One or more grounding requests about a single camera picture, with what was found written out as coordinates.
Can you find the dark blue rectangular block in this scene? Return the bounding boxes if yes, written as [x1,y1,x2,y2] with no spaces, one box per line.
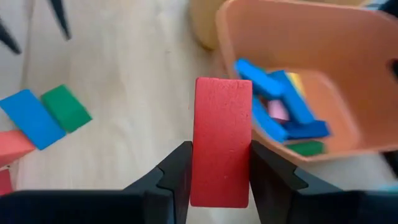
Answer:
[281,119,331,140]

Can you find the small yellow block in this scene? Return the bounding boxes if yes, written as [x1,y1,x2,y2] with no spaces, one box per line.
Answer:
[287,72,308,98]

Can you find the red triangle block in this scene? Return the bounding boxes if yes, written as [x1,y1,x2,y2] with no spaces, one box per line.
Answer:
[0,169,13,196]

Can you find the yellow plastic bin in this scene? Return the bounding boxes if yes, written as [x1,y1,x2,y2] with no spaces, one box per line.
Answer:
[189,0,371,50]

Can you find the blue triangle block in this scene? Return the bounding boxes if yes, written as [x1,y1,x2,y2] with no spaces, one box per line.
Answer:
[0,89,67,151]

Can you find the orange plastic bin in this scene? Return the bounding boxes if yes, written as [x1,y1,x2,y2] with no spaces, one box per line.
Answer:
[215,0,398,164]

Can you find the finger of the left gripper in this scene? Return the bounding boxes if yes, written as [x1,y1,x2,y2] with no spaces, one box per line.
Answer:
[48,0,72,41]
[0,18,22,55]

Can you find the pink rectangular block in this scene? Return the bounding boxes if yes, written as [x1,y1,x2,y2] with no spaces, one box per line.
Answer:
[267,99,290,122]

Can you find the red rectangular block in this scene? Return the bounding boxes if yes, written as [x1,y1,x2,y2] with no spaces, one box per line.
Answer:
[189,77,253,208]

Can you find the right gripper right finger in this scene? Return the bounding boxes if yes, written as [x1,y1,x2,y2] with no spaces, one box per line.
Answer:
[250,139,343,224]

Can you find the green rectangular block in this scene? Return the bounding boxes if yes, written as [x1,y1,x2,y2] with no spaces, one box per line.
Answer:
[285,140,326,157]
[40,84,93,134]

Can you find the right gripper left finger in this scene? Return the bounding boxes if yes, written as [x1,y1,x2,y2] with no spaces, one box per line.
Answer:
[123,141,193,224]

